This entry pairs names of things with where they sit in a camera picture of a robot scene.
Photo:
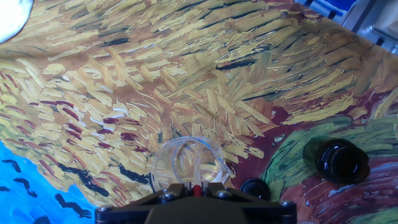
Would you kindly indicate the clear beaker with liquid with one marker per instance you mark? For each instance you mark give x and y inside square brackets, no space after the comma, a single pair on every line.
[168,168]

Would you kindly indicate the tissue paper pack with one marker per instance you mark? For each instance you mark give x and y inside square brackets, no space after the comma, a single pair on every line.
[335,5]

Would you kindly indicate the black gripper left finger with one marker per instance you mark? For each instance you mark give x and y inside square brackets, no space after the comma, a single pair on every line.
[133,207]

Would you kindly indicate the brown glass bottle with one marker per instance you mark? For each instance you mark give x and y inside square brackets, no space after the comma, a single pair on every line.
[342,161]

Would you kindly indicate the red bulb glass dropper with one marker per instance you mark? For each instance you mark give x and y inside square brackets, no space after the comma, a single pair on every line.
[196,189]

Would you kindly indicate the black bottle cap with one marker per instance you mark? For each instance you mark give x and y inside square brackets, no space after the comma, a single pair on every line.
[255,188]

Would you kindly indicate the white round object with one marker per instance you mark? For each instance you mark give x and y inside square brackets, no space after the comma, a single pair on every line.
[12,15]

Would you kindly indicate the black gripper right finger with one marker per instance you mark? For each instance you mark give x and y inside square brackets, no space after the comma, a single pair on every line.
[265,207]

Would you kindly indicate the painted wheatfield print cloth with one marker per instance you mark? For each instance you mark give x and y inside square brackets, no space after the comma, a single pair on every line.
[186,77]

